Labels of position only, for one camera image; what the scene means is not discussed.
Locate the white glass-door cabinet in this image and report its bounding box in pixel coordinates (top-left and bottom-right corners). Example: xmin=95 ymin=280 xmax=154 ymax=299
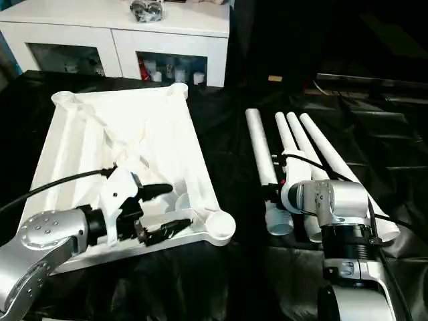
xmin=0 ymin=0 xmax=230 ymax=88

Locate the red bottle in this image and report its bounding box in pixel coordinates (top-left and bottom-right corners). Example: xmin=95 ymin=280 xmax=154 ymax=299
xmin=137 ymin=56 xmax=148 ymax=81

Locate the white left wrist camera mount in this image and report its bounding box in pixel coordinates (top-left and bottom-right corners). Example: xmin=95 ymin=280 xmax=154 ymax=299
xmin=98 ymin=166 xmax=145 ymax=249

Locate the thin white cord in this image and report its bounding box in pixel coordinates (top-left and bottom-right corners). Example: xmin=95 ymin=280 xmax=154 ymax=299
xmin=313 ymin=80 xmax=339 ymax=98

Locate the dark low shelf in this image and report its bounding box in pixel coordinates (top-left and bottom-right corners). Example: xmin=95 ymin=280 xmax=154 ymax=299
xmin=315 ymin=73 xmax=428 ymax=98

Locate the black work mat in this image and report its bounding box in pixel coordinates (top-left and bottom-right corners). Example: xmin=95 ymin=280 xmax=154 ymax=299
xmin=0 ymin=68 xmax=428 ymax=321

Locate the white plastic table top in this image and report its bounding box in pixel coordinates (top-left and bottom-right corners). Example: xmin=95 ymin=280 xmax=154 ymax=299
xmin=19 ymin=82 xmax=237 ymax=276

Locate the white plastic table leg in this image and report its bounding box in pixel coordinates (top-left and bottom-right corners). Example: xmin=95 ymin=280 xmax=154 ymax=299
xmin=286 ymin=111 xmax=335 ymax=183
xmin=299 ymin=112 xmax=401 ymax=242
xmin=274 ymin=112 xmax=324 ymax=244
xmin=245 ymin=108 xmax=295 ymax=237

